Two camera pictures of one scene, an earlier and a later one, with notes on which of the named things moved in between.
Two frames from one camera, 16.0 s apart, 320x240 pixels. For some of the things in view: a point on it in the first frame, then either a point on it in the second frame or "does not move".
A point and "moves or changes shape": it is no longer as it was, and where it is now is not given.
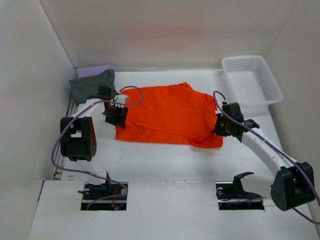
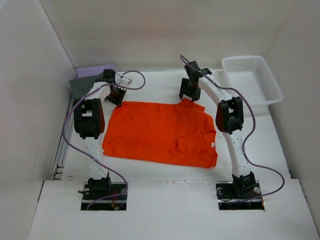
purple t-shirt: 87,71 does not move
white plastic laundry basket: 252,81 does not move
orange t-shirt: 175,114 moves or changes shape
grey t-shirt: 83,87 does not move
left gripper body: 115,115 to 116,96
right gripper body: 221,127 to 188,89
